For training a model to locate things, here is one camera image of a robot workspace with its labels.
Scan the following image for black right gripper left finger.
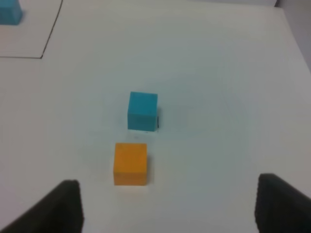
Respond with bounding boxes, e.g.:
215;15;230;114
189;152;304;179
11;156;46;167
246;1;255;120
1;180;84;233

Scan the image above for blue cube centre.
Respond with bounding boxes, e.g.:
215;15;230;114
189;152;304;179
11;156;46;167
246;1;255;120
127;92;158;132

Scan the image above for blue cube in template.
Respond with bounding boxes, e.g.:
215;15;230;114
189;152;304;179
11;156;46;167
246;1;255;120
0;0;23;25

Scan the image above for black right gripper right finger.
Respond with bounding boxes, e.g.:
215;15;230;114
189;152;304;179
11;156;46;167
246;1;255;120
254;173;311;233

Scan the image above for orange cube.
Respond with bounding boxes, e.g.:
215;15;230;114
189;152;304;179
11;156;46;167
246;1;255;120
113;143;148;186

